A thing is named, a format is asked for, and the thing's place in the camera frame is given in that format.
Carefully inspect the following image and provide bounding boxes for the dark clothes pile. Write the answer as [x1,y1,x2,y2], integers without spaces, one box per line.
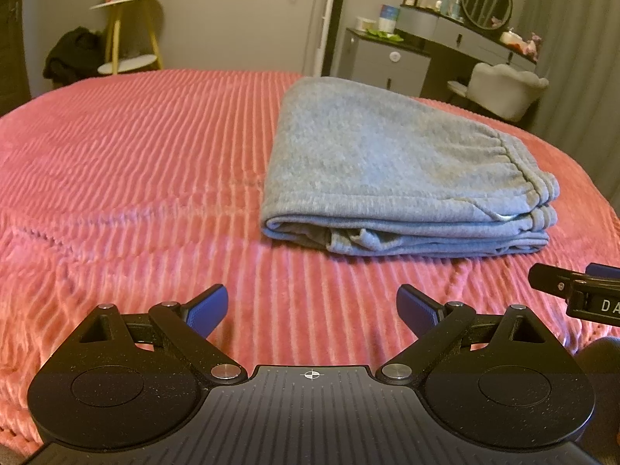
[42,28,106,90]

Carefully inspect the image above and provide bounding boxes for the pink ribbed blanket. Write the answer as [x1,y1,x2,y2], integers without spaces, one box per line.
[0,69,620,451]

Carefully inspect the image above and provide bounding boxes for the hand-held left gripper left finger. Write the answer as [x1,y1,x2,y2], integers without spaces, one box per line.
[80,284,248,386]

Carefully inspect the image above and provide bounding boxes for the grey pants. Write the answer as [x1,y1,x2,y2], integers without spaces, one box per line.
[260,76,561,258]

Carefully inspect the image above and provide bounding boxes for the grey dressing table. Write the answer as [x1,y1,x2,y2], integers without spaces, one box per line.
[336,6,539,101]

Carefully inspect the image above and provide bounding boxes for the white upholstered chair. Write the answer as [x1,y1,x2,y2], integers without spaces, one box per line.
[446,61,551,123]

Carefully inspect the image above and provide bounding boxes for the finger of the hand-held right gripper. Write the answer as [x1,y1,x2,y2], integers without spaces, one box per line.
[528,263,590,297]
[584,262,620,282]

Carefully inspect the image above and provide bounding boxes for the grey curtain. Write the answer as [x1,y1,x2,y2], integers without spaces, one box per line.
[515,0,620,197]

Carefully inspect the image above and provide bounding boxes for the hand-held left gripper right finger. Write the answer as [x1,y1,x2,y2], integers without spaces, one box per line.
[380,284,546,383]

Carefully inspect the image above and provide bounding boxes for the yellow-legged side table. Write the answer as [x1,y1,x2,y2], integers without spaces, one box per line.
[89,0,164,76]

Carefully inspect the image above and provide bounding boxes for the tall wardrobe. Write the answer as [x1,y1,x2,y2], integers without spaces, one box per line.
[0,0,33,118]

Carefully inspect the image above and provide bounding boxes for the white door frame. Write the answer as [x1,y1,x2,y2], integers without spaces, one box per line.
[301,0,341,77]

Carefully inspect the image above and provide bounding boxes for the round black mirror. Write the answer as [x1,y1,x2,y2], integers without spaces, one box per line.
[458,0,513,30]

